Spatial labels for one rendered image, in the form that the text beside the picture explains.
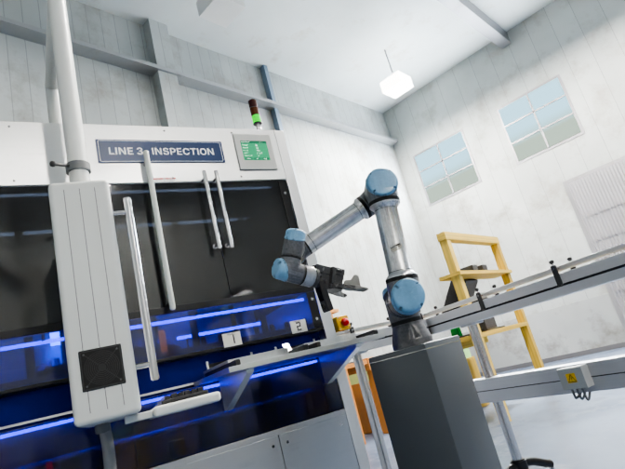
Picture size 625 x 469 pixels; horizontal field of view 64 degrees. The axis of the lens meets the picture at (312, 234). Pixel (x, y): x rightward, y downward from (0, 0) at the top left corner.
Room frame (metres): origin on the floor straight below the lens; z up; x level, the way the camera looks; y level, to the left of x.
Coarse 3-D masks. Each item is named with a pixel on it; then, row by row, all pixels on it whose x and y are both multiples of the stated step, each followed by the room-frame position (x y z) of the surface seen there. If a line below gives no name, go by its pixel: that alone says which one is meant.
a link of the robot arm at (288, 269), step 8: (280, 264) 1.70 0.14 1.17; (288, 264) 1.72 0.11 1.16; (296, 264) 1.73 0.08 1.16; (272, 272) 1.74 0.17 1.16; (280, 272) 1.70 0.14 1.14; (288, 272) 1.72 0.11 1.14; (296, 272) 1.73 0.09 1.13; (304, 272) 1.75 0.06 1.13; (288, 280) 1.74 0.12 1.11; (296, 280) 1.75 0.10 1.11
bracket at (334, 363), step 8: (360, 344) 2.18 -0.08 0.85; (336, 352) 2.31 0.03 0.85; (344, 352) 2.25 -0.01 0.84; (352, 352) 2.20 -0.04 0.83; (320, 360) 2.45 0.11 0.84; (328, 360) 2.38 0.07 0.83; (336, 360) 2.32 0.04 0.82; (344, 360) 2.27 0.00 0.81; (328, 368) 2.40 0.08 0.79; (336, 368) 2.34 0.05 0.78; (328, 376) 2.41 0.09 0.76; (336, 376) 2.39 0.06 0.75
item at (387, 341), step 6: (372, 324) 2.81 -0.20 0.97; (378, 324) 2.83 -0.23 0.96; (384, 324) 2.85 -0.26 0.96; (390, 324) 2.95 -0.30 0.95; (426, 324) 2.97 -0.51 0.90; (348, 330) 2.72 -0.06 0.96; (354, 330) 2.74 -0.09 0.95; (360, 330) 2.84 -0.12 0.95; (378, 330) 2.79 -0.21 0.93; (384, 330) 2.81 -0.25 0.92; (390, 330) 2.83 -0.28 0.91; (390, 336) 2.82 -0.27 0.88; (366, 342) 2.74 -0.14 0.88; (372, 342) 2.76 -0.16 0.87; (378, 342) 2.78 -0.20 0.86; (384, 342) 2.80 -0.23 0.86; (390, 342) 2.82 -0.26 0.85; (360, 348) 2.71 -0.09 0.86; (366, 348) 2.73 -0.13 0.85; (372, 348) 2.75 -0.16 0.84
